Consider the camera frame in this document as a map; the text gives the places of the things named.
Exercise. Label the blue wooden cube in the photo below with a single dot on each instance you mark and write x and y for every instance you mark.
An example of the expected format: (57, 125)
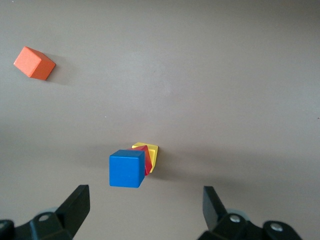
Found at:
(126, 170)

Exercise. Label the orange wooden cube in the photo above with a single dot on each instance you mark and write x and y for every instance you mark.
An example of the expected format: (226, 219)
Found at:
(31, 62)

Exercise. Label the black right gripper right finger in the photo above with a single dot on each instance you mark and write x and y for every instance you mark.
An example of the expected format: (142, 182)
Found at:
(225, 225)

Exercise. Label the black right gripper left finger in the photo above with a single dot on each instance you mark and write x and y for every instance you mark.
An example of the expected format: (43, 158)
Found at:
(70, 215)

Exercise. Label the yellow wooden cube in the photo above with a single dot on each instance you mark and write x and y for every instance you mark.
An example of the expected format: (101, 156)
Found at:
(153, 155)

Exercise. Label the red wooden cube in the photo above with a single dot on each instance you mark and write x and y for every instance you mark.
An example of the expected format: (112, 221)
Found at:
(148, 162)

